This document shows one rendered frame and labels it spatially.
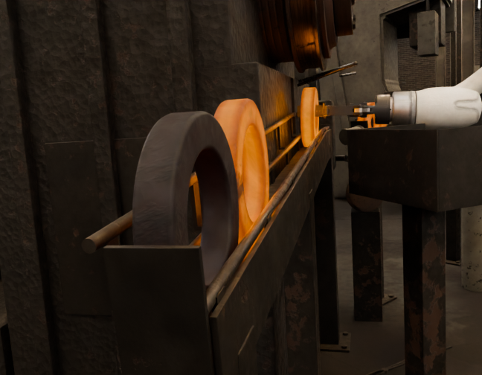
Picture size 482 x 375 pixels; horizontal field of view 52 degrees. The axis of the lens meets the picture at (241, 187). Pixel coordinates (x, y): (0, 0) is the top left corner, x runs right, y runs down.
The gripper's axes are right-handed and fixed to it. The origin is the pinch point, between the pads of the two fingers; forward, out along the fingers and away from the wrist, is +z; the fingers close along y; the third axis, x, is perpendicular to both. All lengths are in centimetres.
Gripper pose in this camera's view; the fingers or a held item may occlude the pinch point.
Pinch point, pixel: (310, 111)
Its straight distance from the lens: 133.8
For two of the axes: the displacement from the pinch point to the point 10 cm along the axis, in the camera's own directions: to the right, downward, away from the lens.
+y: 2.4, -1.5, 9.6
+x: -0.2, -9.9, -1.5
